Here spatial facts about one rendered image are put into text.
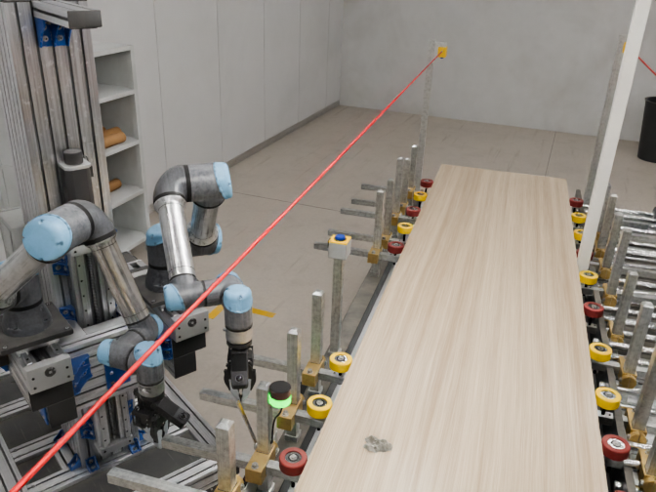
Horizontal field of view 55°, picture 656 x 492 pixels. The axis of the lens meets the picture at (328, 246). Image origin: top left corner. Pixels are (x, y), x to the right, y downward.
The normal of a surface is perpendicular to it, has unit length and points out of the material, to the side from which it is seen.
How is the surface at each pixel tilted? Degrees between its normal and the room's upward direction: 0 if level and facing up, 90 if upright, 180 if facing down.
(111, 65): 90
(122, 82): 90
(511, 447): 0
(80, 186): 90
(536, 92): 90
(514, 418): 0
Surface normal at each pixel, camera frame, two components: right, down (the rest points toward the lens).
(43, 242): -0.22, 0.33
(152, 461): 0.04, -0.90
